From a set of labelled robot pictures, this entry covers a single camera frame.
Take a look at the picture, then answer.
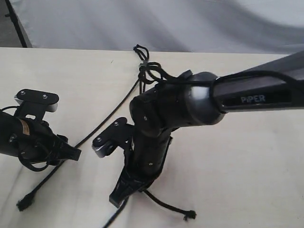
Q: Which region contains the black backdrop stand pole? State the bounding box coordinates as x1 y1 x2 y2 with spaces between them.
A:
5 0 28 48

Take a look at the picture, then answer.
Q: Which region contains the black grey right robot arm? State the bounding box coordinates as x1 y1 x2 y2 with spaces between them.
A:
109 52 304 207

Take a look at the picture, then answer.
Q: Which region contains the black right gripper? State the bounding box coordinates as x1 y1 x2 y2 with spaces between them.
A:
109 129 172 208

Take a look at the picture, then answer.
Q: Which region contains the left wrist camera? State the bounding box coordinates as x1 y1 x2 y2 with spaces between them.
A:
14 89 59 119

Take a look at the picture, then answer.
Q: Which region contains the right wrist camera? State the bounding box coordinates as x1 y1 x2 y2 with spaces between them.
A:
92 117 133 158

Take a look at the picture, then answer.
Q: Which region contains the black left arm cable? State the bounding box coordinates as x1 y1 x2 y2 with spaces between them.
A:
0 106 62 171

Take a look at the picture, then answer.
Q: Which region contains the grey fabric backdrop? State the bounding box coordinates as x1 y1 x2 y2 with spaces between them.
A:
11 0 304 54

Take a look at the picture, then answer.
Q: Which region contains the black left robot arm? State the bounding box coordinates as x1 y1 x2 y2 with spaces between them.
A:
0 112 81 165

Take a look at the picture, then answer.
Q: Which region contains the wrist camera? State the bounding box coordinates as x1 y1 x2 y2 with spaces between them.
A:
92 117 133 158
14 89 59 119

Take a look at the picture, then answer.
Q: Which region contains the dark grey plastic cable clamp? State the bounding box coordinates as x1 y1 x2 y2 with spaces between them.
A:
139 61 149 70

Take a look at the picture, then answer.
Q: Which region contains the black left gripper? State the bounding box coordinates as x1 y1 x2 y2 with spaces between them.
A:
7 116 81 166

